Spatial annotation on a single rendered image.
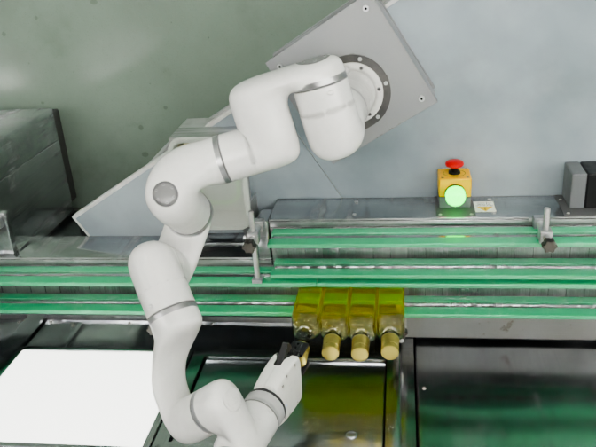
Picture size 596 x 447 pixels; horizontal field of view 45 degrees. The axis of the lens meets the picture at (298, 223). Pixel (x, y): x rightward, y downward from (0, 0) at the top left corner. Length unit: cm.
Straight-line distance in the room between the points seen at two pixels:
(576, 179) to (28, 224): 160
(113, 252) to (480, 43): 96
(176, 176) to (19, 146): 121
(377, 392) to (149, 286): 56
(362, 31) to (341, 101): 31
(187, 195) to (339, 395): 55
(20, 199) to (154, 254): 119
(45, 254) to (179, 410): 76
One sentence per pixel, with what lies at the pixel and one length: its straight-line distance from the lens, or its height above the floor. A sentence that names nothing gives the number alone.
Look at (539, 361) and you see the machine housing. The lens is 169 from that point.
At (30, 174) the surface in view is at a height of 33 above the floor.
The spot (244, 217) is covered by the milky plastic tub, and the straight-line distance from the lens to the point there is 168.
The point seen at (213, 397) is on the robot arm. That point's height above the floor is 144.
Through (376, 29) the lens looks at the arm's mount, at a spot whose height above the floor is 86.
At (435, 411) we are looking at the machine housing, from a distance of 152.
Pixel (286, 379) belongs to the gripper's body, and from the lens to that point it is 128.
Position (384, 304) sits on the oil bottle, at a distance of 149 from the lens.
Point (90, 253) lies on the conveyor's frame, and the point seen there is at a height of 85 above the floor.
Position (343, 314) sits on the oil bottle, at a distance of 147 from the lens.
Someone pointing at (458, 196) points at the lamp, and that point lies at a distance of 158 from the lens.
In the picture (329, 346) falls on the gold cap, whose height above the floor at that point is 116.
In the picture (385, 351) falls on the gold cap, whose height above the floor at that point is 116.
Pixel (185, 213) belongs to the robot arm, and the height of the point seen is 125.
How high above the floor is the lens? 231
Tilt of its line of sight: 64 degrees down
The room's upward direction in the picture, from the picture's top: 163 degrees counter-clockwise
